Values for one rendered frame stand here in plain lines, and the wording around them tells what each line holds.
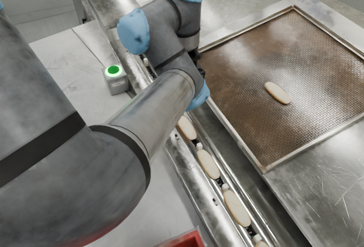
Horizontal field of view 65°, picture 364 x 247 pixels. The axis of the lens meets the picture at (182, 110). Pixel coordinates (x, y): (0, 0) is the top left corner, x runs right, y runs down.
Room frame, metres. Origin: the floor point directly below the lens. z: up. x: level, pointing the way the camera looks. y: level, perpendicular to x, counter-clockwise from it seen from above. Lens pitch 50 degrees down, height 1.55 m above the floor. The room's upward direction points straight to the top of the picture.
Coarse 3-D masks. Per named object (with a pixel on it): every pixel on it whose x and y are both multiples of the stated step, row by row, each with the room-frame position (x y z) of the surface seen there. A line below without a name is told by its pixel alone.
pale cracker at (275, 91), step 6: (270, 84) 0.64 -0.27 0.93; (276, 84) 0.64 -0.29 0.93; (270, 90) 0.61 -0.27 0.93; (276, 90) 0.61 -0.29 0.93; (282, 90) 0.61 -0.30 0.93; (276, 96) 0.59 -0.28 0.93; (282, 96) 0.59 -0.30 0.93; (288, 96) 0.59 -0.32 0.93; (282, 102) 0.57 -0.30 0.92; (288, 102) 0.57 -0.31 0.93
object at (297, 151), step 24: (264, 24) 0.94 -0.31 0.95; (312, 24) 0.90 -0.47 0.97; (312, 48) 0.78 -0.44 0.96; (336, 48) 0.77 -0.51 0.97; (216, 72) 0.73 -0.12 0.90; (312, 72) 0.68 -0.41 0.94; (216, 96) 0.62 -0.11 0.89; (240, 120) 0.52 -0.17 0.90; (264, 120) 0.52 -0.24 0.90; (288, 120) 0.51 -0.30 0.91; (312, 120) 0.50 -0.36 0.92; (336, 120) 0.49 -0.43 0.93; (288, 144) 0.43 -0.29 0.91; (312, 144) 0.42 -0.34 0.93; (264, 168) 0.37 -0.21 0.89
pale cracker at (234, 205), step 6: (228, 192) 0.32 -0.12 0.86; (228, 198) 0.30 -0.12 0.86; (234, 198) 0.30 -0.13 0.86; (228, 204) 0.29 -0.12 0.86; (234, 204) 0.29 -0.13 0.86; (240, 204) 0.29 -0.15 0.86; (234, 210) 0.27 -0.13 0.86; (240, 210) 0.27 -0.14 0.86; (234, 216) 0.26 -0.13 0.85; (240, 216) 0.26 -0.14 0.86; (246, 216) 0.26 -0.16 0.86; (240, 222) 0.24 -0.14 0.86; (246, 222) 0.24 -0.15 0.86
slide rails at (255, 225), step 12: (144, 72) 0.78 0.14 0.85; (180, 132) 0.51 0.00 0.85; (192, 144) 0.47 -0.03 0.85; (204, 144) 0.47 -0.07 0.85; (228, 180) 0.35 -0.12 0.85; (216, 192) 0.32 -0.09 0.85; (252, 216) 0.26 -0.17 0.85; (240, 228) 0.23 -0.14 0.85; (252, 228) 0.23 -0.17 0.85; (264, 240) 0.20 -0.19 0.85
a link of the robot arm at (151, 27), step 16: (160, 0) 0.52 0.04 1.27; (128, 16) 0.46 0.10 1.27; (144, 16) 0.46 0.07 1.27; (160, 16) 0.48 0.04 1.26; (176, 16) 0.50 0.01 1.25; (128, 32) 0.44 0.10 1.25; (144, 32) 0.44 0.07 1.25; (160, 32) 0.45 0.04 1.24; (128, 48) 0.45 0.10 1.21; (144, 48) 0.43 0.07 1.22; (160, 48) 0.43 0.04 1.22; (176, 48) 0.44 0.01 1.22
